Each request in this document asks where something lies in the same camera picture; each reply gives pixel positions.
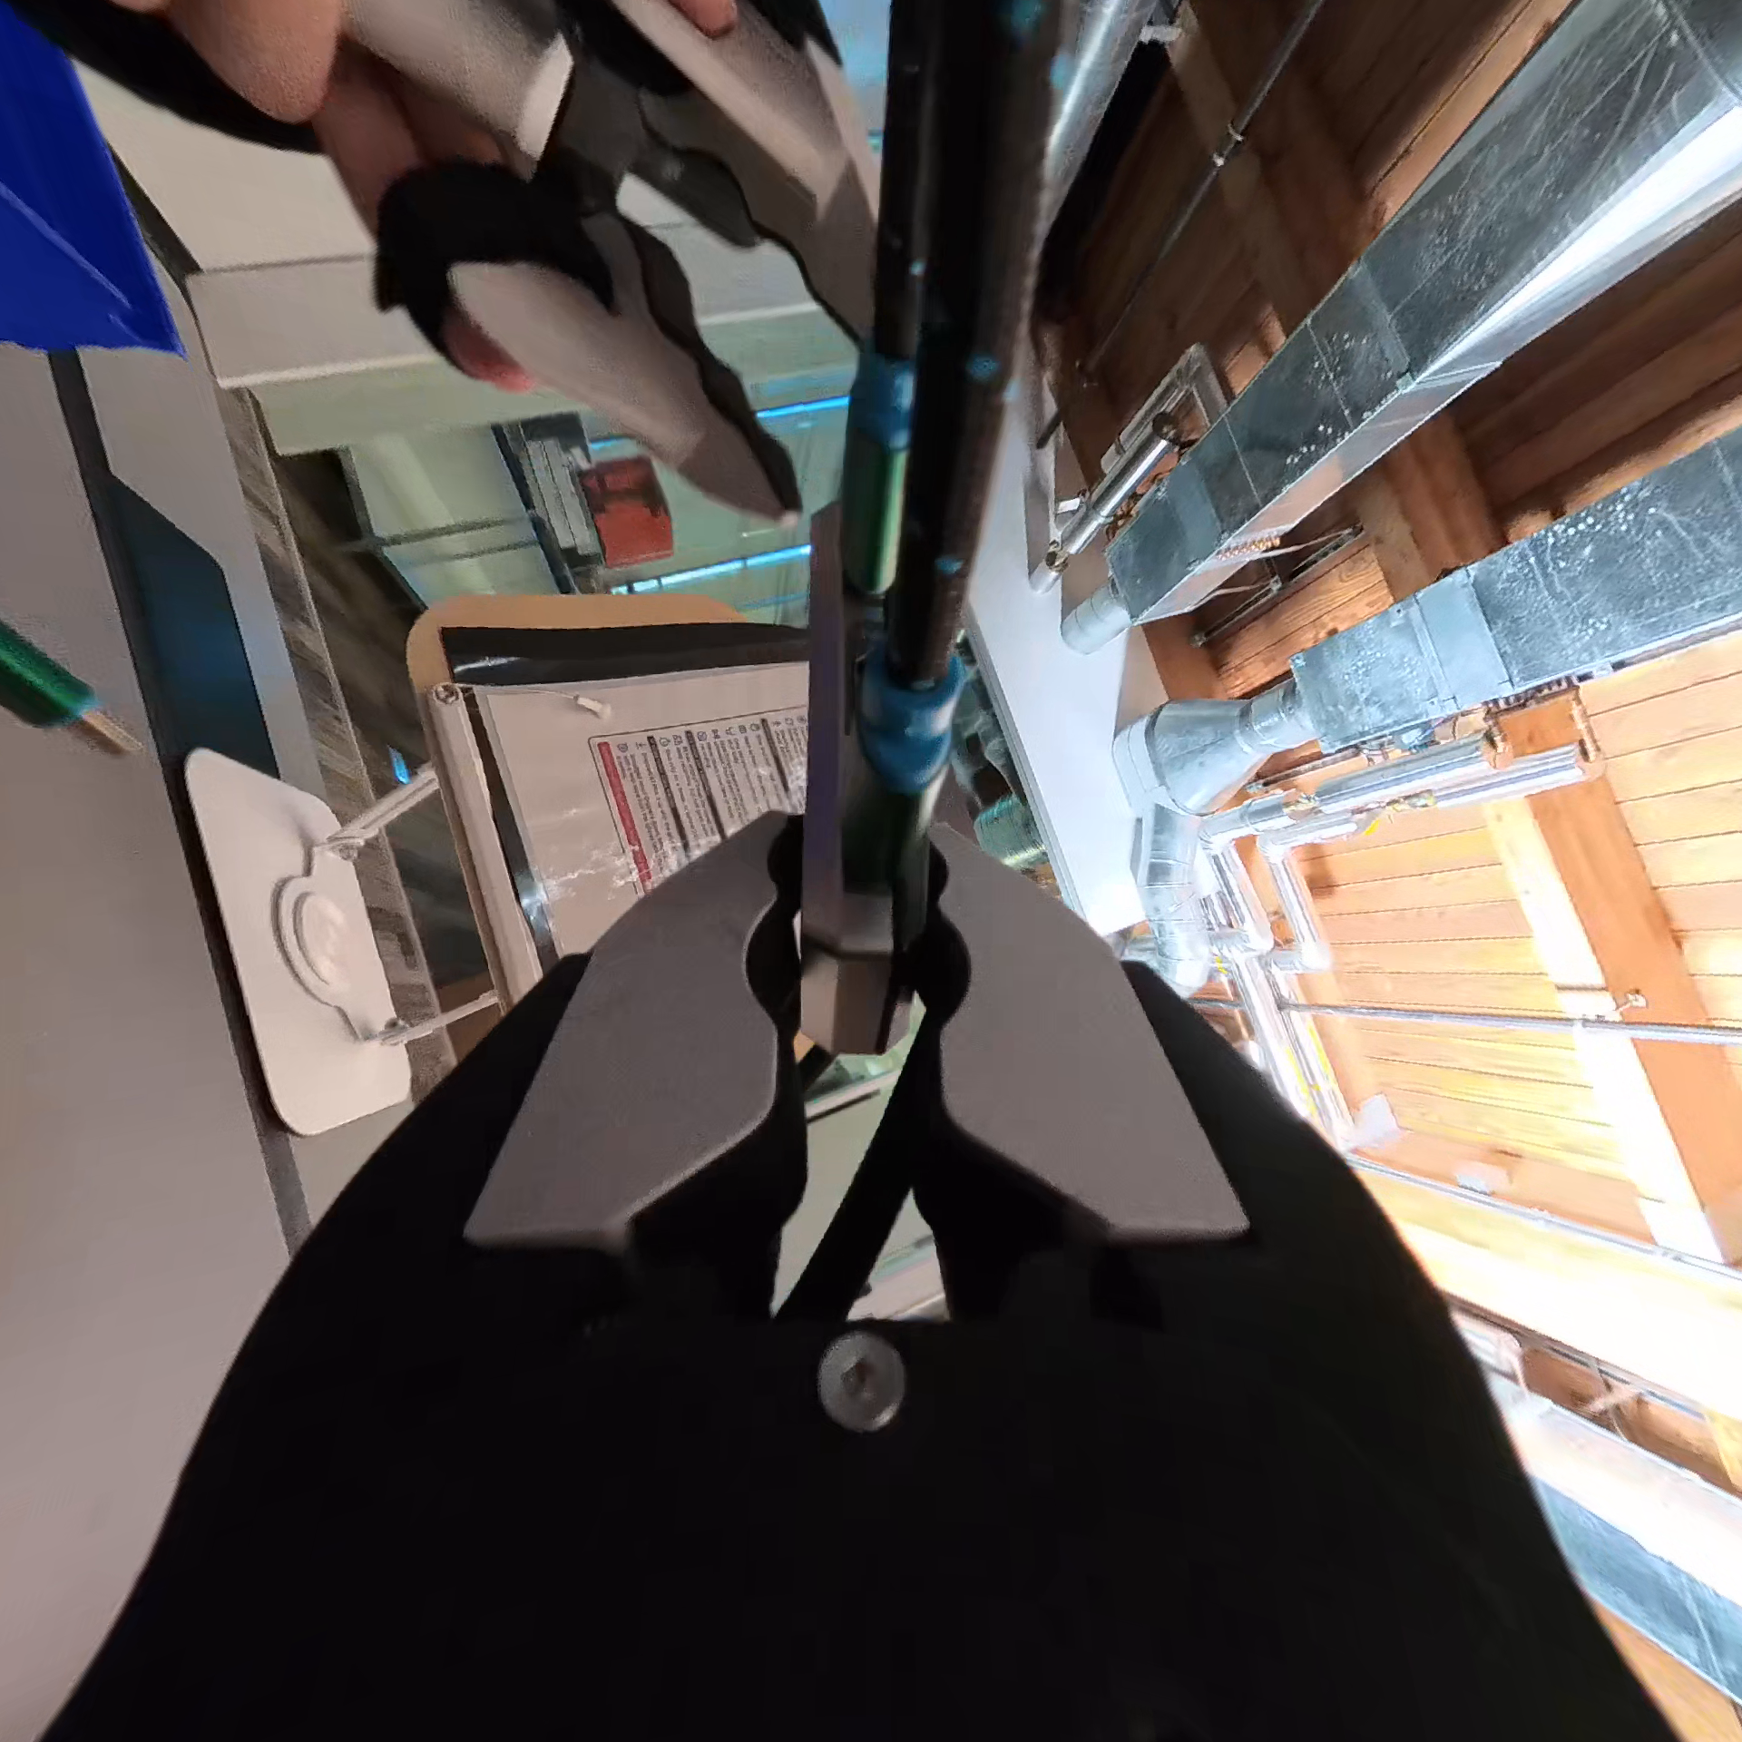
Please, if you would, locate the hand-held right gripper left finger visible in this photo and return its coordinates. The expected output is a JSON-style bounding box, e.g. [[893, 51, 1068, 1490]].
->
[[462, 814, 807, 1320]]

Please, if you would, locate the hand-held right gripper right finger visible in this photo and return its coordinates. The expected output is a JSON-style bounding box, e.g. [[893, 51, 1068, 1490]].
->
[[912, 824, 1256, 1320]]

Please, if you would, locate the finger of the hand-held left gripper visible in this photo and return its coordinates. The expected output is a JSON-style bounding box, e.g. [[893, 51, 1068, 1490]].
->
[[446, 217, 807, 523], [611, 0, 884, 344]]

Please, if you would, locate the grey hdmi switch adapter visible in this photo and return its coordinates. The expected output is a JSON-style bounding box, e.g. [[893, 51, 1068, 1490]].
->
[[798, 505, 911, 1058]]

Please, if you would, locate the thick black braided hdmi cable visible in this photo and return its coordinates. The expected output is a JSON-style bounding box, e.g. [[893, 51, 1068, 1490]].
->
[[854, 0, 1053, 941], [835, 0, 945, 603]]

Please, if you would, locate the blue plastic bin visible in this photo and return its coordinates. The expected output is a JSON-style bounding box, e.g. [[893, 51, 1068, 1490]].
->
[[0, 0, 190, 360]]

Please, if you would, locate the black braided cable slim plug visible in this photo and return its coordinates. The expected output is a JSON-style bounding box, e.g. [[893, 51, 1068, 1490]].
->
[[0, 619, 145, 760]]

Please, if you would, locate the person's left hand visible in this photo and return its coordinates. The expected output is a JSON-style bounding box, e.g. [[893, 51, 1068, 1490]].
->
[[116, 0, 539, 233]]

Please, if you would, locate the red case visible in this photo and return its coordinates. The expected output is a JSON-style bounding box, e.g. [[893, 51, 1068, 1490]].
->
[[579, 456, 672, 568]]

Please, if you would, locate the printed instruction sheet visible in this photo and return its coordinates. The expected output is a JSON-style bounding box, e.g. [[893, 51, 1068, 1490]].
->
[[469, 669, 820, 961]]

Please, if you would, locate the conical silver duct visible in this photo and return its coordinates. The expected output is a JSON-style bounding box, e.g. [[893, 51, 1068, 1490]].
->
[[1115, 434, 1742, 821]]

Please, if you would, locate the rectangular metal air duct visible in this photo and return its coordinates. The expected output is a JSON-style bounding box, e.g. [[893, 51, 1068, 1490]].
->
[[1104, 0, 1742, 629]]

